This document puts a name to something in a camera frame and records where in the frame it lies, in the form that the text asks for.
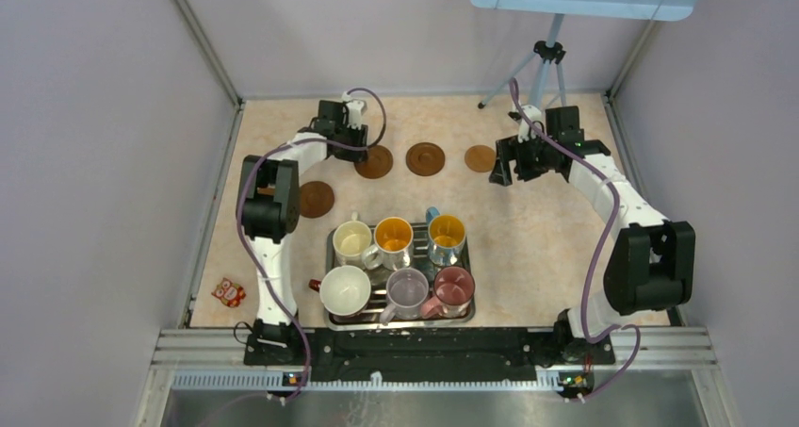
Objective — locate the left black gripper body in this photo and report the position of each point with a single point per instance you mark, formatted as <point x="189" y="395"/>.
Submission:
<point x="350" y="136"/>

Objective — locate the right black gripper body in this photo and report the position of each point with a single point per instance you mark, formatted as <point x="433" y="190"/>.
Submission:
<point x="535" y="160"/>

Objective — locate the light brown coaster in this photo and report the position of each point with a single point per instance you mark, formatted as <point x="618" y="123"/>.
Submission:
<point x="480" y="158"/>

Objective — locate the white red-bottom cup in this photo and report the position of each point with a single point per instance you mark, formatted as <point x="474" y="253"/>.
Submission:
<point x="344" y="291"/>

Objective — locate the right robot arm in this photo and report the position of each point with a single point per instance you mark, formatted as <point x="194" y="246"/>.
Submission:
<point x="643" y="261"/>

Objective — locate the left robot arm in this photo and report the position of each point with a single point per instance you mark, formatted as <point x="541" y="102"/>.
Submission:
<point x="268" y="210"/>

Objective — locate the music stand tripod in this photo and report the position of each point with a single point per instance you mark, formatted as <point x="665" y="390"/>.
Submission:
<point x="549" y="54"/>

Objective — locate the blue butterfly mug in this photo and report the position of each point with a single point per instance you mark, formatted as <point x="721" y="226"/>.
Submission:
<point x="446" y="238"/>

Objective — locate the cream mug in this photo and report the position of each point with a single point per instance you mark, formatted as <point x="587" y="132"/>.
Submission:
<point x="350" y="240"/>

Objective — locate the silver mug orange inside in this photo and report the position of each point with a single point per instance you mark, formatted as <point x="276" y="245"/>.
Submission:
<point x="393" y="245"/>

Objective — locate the pink mug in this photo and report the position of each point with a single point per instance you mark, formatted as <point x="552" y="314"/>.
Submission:
<point x="452" y="293"/>

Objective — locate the steel serving tray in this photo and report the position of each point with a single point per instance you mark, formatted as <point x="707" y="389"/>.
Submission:
<point x="380" y="313"/>

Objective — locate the lilac mug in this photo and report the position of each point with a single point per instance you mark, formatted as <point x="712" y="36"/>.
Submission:
<point x="406" y="291"/>

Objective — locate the owl sticker toy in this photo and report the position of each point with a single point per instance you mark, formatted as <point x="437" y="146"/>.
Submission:
<point x="229" y="293"/>

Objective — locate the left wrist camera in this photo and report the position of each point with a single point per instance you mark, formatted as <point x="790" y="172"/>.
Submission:
<point x="354" y="111"/>

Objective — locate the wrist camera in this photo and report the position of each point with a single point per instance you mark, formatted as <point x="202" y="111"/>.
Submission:
<point x="354" y="111"/>
<point x="529" y="123"/>

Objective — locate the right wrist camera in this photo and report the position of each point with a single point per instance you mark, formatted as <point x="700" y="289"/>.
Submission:
<point x="529" y="123"/>

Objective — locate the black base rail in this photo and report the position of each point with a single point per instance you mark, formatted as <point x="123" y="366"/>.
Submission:
<point x="427" y="355"/>

